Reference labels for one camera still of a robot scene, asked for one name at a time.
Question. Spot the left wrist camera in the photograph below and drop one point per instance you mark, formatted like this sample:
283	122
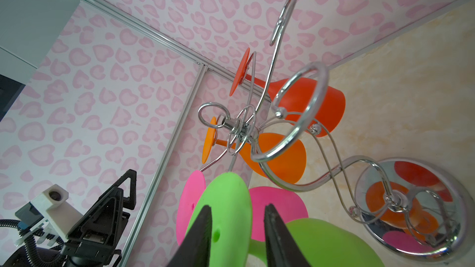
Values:
51	211

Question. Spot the green wine glass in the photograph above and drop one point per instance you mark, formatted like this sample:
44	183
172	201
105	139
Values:
238	230

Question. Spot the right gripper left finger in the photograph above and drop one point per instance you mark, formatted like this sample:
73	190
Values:
196	247

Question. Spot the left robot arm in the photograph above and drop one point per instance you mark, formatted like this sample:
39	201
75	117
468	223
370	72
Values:
38	249

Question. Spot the chrome wine glass rack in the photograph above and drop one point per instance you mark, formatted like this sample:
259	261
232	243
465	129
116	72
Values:
410	207

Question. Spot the red wine glass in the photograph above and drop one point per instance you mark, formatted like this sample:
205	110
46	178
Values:
297	97

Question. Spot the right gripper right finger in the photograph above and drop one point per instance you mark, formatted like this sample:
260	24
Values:
281	249

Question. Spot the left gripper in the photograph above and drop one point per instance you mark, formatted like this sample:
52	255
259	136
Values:
94	233

